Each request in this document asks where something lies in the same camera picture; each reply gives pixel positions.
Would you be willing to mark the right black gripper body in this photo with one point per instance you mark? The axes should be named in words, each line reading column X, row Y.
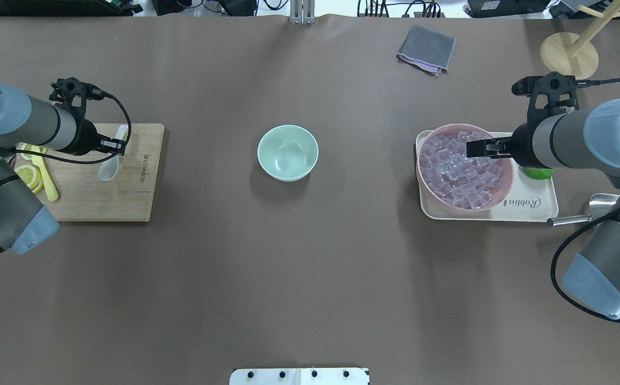
column 522, row 142

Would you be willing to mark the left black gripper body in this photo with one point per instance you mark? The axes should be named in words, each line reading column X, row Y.
column 86, row 138

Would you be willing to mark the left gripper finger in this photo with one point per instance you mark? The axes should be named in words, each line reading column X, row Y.
column 114, row 151
column 112, row 143

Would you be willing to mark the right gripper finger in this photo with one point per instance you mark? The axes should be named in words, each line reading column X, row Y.
column 489, row 145
column 478, row 153

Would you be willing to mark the white ceramic spoon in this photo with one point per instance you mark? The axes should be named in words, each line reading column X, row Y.
column 109, row 168

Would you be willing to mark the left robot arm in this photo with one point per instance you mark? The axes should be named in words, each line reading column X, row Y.
column 59, row 125

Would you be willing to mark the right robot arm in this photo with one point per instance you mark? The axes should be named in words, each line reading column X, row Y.
column 585, row 268

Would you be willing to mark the pink bowl of ice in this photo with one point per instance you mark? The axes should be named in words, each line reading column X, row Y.
column 453, row 180

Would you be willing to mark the metal ice scoop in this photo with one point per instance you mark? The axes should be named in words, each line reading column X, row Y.
column 582, row 211

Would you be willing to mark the mint green bowl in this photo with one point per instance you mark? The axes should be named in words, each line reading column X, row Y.
column 288, row 153

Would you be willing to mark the green lime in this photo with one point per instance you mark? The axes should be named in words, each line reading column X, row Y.
column 538, row 173

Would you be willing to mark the cream serving tray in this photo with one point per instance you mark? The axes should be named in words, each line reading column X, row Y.
column 528, row 200

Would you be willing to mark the yellow plastic knife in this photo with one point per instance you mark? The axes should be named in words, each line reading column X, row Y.
column 50, row 189

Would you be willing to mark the lemon slice stack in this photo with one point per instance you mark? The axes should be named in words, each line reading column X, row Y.
column 31, row 176

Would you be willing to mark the wooden cup tree stand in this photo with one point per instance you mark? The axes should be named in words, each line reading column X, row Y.
column 574, row 54

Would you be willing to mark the grey folded cloth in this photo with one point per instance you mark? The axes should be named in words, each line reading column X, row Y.
column 427, row 50

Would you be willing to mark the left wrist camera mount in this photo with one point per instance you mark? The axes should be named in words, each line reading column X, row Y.
column 71, row 94

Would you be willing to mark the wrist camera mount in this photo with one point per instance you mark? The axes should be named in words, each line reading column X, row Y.
column 550, row 95
column 71, row 94

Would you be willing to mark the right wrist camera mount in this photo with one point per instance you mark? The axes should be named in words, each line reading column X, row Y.
column 550, row 95

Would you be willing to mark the aluminium frame post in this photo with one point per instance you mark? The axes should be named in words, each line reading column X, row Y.
column 302, row 12

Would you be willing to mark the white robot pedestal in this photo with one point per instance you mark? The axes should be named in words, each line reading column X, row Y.
column 304, row 375

